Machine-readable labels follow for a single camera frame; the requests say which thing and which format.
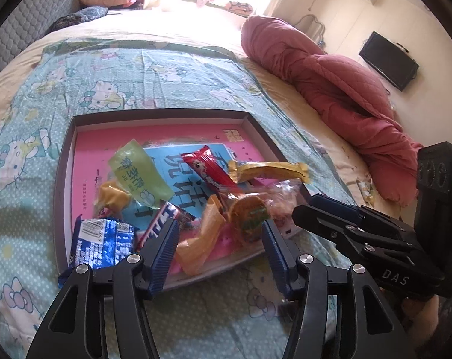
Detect orange wafer packet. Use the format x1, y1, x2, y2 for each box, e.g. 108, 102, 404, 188
175, 194, 227, 276

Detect brown Snickers bar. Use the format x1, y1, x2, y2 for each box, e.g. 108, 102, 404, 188
137, 202, 196, 250

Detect green label round cake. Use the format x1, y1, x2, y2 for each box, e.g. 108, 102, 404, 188
223, 192, 270, 246

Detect blue biscuit packet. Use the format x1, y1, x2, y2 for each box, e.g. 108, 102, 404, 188
58, 215, 138, 288

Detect clear round cookie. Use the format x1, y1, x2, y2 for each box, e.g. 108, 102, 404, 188
262, 179, 303, 229

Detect green pastry snack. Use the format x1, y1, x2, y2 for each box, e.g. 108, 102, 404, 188
93, 139, 174, 217

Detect gold wrapper snack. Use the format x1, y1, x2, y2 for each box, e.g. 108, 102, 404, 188
227, 160, 309, 183

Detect red Alpenliebe candy pack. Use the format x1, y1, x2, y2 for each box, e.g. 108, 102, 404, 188
181, 145, 245, 199

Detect person's right hand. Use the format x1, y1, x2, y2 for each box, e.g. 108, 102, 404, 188
401, 296, 439, 349

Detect small yellow candy wrapper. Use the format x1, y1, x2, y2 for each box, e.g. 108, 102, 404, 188
356, 179, 375, 208

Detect pink book in tray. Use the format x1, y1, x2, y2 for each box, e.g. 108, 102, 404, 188
70, 122, 298, 270

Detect Hello Kitty teal blanket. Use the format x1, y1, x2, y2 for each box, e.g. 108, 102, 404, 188
0, 36, 359, 359

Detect dark cardboard box tray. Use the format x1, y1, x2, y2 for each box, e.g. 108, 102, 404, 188
52, 108, 312, 293

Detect red quilted comforter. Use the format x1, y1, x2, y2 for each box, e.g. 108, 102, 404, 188
241, 16, 422, 207

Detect dark floral cloth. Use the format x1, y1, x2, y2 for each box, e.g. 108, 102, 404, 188
47, 6, 109, 33

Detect pink items on windowsill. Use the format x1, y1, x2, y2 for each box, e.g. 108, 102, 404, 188
196, 0, 253, 18

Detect grey quilted sofa cover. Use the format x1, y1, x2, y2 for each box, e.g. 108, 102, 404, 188
0, 0, 79, 72

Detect black wall television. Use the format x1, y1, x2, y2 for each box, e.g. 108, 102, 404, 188
359, 32, 419, 92

